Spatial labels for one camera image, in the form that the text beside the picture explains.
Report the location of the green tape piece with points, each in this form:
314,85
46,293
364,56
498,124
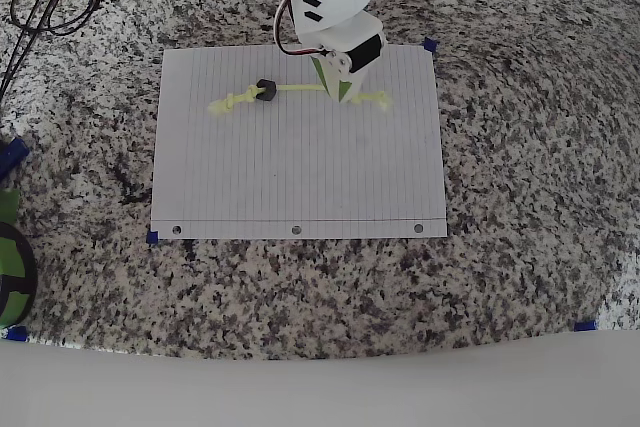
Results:
7,204

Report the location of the green and black tape roll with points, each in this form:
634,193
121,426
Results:
10,257

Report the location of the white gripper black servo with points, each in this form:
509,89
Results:
364,55

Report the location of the blue tape piece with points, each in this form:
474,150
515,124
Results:
153,237
16,333
430,45
585,326
12,156

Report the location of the lined white paper sheet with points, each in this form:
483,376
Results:
300,172

